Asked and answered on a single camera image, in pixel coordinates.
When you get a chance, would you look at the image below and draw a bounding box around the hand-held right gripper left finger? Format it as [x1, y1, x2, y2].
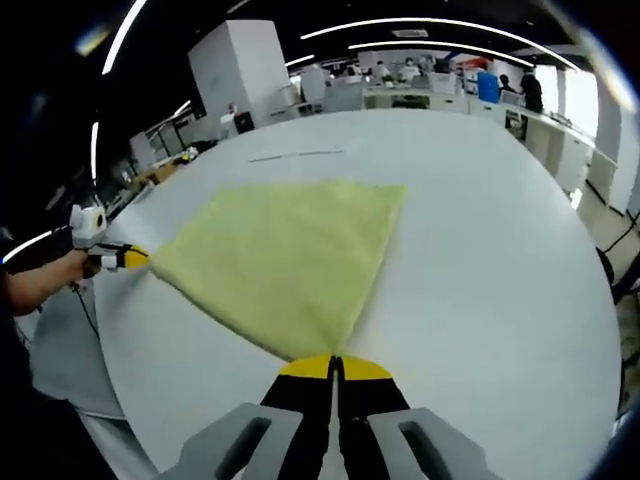
[167, 353, 333, 480]

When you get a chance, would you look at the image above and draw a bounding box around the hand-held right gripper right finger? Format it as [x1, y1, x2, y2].
[336, 354, 501, 480]

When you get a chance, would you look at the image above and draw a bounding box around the yellow grey blue garment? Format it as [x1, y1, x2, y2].
[147, 180, 409, 364]

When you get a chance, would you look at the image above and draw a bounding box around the transparent folding template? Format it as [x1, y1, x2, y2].
[247, 149, 346, 164]

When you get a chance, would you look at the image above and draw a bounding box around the person's left hand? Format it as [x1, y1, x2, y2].
[64, 247, 102, 284]

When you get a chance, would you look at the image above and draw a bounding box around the ceiling light strip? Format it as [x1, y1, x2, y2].
[347, 40, 532, 67]
[101, 0, 149, 77]
[89, 120, 101, 182]
[299, 18, 577, 69]

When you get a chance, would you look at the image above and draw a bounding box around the cardboard box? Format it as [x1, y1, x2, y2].
[136, 161, 179, 184]

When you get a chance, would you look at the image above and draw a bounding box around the big white square pillar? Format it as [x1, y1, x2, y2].
[188, 19, 292, 129]

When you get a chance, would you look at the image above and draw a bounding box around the white cabinet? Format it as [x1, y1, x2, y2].
[299, 66, 329, 104]

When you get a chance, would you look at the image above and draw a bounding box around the black tripod stand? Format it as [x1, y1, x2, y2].
[596, 214, 640, 307]

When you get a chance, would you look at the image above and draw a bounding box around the white lab counter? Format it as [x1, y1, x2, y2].
[504, 106, 595, 194]

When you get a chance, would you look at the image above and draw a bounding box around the blue barrel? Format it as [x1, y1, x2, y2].
[476, 70, 502, 104]

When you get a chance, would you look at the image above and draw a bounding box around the slim white pillar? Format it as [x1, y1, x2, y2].
[594, 74, 640, 214]

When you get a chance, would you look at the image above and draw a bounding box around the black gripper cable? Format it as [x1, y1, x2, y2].
[73, 281, 102, 347]

